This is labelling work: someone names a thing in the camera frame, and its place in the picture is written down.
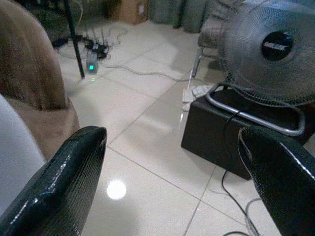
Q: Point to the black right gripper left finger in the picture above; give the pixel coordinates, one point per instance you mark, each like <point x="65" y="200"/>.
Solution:
<point x="61" y="186"/>

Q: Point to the brown round sofa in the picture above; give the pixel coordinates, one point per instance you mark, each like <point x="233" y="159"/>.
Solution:
<point x="24" y="61"/>

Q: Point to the grey curtain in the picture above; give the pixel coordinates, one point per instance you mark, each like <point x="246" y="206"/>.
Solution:
<point x="187" y="14"/>

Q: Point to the grey pillow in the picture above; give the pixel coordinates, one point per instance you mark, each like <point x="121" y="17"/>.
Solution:
<point x="14" y="147"/>

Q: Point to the grey charger with green display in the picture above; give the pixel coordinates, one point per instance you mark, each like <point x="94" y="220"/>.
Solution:
<point x="92" y="64"/>

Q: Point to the black power strip with plugs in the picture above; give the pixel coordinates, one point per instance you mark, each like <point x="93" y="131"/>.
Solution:
<point x="98" y="48"/>

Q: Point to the grey round floor fan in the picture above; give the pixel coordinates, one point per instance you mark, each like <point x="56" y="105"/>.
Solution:
<point x="246" y="49"/>

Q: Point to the grey table with black legs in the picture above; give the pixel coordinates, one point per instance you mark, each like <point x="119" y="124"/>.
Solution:
<point x="73" y="37"/>

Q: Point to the plaid cushioned metal chair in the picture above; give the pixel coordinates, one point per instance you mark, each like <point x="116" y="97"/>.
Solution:
<point x="211" y="34"/>

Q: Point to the black box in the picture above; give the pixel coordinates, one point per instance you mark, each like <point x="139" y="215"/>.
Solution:
<point x="206" y="132"/>

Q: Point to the brown cardboard box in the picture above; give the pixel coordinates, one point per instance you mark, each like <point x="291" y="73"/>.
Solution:
<point x="130" y="9"/>

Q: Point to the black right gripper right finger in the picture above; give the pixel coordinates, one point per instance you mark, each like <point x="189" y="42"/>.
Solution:
<point x="283" y="182"/>

